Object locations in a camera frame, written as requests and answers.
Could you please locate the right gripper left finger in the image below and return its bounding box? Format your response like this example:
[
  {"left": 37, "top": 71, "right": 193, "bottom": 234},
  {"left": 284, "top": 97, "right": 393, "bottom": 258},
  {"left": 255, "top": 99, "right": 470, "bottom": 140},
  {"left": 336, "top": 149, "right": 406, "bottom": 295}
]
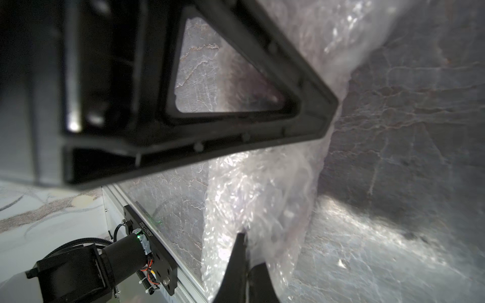
[{"left": 213, "top": 233, "right": 248, "bottom": 303}]

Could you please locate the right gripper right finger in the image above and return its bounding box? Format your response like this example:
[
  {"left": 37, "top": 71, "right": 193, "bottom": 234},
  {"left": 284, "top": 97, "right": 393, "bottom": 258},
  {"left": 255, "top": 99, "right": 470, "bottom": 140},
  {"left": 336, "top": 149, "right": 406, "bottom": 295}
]
[{"left": 248, "top": 263, "right": 280, "bottom": 303}]

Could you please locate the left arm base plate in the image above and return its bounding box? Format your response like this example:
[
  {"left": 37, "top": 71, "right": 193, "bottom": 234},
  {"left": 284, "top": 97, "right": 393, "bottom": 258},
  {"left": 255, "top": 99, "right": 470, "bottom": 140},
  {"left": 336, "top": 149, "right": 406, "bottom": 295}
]
[{"left": 123, "top": 205, "right": 178, "bottom": 297}]

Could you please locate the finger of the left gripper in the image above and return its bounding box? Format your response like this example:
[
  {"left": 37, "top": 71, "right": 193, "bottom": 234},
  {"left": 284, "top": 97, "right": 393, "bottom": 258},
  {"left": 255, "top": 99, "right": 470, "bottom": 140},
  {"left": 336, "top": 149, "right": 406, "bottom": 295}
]
[{"left": 63, "top": 1, "right": 337, "bottom": 187}]

